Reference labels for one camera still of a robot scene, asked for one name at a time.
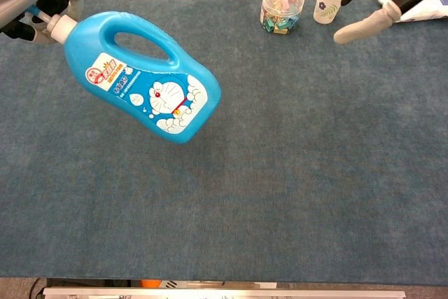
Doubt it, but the clear jar of binder clips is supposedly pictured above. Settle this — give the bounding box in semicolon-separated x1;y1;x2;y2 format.
259;0;305;36

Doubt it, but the white flower-print paper cup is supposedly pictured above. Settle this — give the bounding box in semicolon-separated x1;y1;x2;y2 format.
313;0;351;25

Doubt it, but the aluminium profile rail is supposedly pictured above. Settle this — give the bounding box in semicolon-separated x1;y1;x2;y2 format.
41;286;407;299

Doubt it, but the white plastic bag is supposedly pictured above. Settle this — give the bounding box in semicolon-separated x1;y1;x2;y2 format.
376;0;448;23

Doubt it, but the blue felt table mat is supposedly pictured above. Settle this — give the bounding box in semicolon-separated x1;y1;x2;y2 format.
0;0;448;284

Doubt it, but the black floor cable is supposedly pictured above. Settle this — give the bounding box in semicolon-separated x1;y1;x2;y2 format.
29;277;48;299

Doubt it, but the blue cartoon-label detergent pump bottle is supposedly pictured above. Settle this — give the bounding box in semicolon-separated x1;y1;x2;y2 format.
24;4;222;145

